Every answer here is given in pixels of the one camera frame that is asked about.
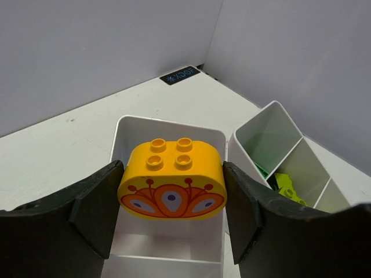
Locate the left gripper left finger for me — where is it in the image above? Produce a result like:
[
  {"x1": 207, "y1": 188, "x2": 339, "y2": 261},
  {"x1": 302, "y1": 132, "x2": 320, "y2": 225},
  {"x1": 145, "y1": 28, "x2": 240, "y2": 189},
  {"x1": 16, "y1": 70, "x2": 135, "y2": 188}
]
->
[{"x1": 1, "y1": 160, "x2": 124, "y2": 277}]

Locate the tilted white divided container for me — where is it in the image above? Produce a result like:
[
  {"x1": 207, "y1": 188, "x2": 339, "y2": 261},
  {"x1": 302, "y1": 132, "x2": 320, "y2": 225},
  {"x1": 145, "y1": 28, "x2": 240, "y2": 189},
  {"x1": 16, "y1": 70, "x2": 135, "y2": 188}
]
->
[{"x1": 102, "y1": 116, "x2": 226, "y2": 277}]

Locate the upright white divided container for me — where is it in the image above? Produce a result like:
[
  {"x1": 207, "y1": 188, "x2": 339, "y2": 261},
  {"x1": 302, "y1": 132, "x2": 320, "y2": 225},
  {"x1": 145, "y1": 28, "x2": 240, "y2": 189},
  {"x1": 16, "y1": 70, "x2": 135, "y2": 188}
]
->
[{"x1": 227, "y1": 101, "x2": 350, "y2": 213}]

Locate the green small lego brick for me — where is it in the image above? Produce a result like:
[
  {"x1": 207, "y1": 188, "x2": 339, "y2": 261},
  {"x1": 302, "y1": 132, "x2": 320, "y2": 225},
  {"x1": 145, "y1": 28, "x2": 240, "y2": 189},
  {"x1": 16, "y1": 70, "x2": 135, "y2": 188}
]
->
[{"x1": 283, "y1": 189, "x2": 307, "y2": 206}]

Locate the lime curved lego brick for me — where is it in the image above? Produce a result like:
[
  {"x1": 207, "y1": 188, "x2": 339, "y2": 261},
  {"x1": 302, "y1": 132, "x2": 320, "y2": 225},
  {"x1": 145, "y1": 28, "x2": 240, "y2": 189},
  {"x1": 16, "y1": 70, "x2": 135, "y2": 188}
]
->
[{"x1": 274, "y1": 173, "x2": 296, "y2": 199}]

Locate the dark green lego brick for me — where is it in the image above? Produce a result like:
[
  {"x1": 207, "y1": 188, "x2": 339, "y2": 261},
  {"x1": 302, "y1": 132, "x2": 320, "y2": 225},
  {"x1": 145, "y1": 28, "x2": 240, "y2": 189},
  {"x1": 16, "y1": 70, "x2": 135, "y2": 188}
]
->
[{"x1": 254, "y1": 162, "x2": 270, "y2": 179}]

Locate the right blue table label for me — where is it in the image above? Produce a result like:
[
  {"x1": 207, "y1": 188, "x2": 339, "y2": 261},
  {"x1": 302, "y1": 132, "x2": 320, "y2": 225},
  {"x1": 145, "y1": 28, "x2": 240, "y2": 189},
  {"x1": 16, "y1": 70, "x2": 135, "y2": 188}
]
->
[{"x1": 160, "y1": 65, "x2": 200, "y2": 86}]

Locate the orange printed round lego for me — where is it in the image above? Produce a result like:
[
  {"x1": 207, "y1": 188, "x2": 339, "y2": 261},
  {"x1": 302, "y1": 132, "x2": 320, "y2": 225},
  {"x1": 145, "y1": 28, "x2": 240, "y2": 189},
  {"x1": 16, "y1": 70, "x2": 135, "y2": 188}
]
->
[{"x1": 117, "y1": 138, "x2": 227, "y2": 220}]

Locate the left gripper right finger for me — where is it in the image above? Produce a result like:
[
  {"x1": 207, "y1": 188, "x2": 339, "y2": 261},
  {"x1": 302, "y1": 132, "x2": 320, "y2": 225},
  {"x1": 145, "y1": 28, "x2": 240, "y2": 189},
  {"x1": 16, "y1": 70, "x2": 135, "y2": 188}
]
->
[{"x1": 223, "y1": 162, "x2": 370, "y2": 277}]

